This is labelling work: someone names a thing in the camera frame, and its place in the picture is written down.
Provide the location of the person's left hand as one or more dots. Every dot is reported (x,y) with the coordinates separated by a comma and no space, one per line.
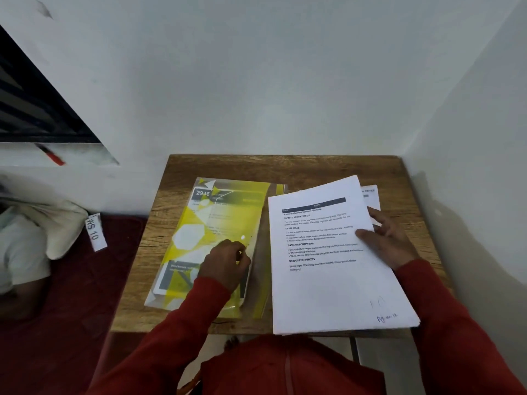
(224,263)

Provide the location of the person's right hand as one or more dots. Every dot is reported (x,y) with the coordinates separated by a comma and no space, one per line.
(391,242)

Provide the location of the small pile of printed sheets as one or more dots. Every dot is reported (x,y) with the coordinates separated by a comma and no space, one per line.
(245,285)

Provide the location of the yellow patterned plastic folder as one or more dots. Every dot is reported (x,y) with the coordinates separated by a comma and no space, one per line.
(263,250)

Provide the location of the sorted pile with dark headers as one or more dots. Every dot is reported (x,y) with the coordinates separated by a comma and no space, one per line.
(214,218)

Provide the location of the stack of printed sheets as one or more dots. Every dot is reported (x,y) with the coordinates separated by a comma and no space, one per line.
(372,199)

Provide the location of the pile of text-only sheets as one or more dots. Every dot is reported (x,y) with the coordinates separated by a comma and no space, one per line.
(329,292)

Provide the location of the person's right forearm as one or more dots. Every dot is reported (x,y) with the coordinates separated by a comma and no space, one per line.
(457,333)

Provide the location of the person's left forearm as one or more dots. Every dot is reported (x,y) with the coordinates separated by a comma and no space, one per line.
(164,341)

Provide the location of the person's foot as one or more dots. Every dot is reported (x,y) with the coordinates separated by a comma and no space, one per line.
(231,343)

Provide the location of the person's red jacket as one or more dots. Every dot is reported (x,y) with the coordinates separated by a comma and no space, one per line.
(288,366)

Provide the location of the black metal table leg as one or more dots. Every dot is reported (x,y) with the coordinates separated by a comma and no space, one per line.
(355,349)

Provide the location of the white paper label tag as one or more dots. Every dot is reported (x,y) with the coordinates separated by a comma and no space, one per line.
(96,232)

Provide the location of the white pillow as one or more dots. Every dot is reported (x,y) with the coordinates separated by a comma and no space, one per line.
(57,230)

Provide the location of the maroon bed mattress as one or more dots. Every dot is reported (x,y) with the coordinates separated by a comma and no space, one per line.
(61,324)

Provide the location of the red marker on sill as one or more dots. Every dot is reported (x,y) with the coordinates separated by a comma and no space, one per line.
(53,157)

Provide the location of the dark louvred window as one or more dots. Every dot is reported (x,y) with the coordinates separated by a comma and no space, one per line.
(33,106)

